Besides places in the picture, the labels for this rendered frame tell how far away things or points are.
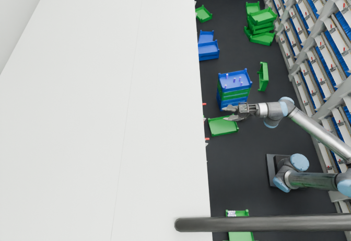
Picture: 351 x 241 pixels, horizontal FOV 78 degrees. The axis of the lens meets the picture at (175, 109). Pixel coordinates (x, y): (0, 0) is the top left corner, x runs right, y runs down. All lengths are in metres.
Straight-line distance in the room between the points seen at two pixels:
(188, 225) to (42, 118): 0.48
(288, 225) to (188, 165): 0.21
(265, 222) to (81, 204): 0.37
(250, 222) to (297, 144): 2.25
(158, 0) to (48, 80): 0.49
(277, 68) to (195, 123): 2.68
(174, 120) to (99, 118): 0.20
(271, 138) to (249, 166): 0.41
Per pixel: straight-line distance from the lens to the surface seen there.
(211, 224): 0.45
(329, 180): 1.73
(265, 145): 2.55
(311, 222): 0.44
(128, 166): 0.53
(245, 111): 1.35
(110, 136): 0.57
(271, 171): 2.40
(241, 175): 2.39
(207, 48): 3.18
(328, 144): 1.65
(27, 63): 0.89
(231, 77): 2.43
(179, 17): 0.82
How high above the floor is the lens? 2.29
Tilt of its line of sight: 59 degrees down
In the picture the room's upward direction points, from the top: 12 degrees counter-clockwise
